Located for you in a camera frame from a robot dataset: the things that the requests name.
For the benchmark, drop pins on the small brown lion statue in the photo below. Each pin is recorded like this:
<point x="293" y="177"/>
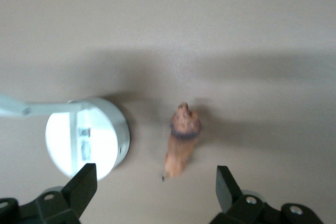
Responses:
<point x="181" y="145"/>

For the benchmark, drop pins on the white round-base desk lamp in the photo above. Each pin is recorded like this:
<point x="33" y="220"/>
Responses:
<point x="105" y="119"/>

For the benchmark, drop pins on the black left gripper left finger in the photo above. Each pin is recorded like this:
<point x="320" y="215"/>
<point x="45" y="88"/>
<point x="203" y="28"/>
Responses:
<point x="76" y="195"/>

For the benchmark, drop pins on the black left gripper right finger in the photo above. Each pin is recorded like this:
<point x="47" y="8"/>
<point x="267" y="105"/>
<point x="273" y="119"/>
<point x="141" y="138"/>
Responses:
<point x="228" y="195"/>

